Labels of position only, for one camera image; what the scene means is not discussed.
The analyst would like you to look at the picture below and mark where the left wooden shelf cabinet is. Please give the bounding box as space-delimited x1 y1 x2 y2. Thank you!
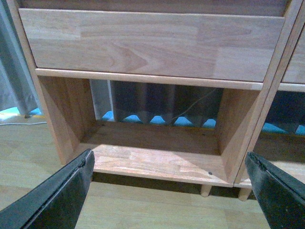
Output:
6 0 305 199

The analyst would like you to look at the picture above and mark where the grey curtain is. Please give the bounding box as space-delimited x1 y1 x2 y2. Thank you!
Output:
0 0 42 115

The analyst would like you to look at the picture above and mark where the thin cable behind shelf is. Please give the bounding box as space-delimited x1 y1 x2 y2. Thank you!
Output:
172 87 220 125

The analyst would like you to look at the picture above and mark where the lower right wooden drawer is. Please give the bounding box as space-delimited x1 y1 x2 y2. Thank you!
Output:
282 27 305 84

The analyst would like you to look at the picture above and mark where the wooden drawer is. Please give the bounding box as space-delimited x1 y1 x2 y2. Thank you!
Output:
19 8 285 82
282 27 305 84

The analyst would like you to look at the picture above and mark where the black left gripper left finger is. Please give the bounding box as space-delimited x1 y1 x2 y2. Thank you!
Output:
0 149 95 229

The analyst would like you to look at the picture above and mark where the right wooden shelf cabinet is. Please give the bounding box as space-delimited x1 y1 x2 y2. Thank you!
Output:
234 0 305 201

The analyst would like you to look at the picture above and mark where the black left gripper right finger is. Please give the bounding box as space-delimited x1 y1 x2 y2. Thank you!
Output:
245 152 305 229

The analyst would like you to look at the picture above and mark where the white cable on floor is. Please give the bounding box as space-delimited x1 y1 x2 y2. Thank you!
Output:
0 121 48 126

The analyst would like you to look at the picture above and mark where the lower left wooden drawer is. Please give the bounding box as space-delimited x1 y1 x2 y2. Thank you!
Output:
19 8 285 82

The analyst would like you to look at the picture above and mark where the wooden shelf cabinet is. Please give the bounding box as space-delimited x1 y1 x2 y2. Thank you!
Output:
234 0 305 201
6 0 305 199

